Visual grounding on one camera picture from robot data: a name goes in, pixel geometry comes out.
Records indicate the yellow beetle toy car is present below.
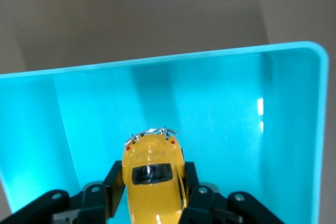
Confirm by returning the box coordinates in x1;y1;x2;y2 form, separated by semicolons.
123;126;190;224

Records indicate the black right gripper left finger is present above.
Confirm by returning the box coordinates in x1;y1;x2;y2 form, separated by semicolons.
0;160;124;224

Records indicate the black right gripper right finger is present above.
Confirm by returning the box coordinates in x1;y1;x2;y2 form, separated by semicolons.
181;161;320;224

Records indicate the teal plastic storage bin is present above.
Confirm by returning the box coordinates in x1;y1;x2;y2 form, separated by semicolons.
0;40;329;224

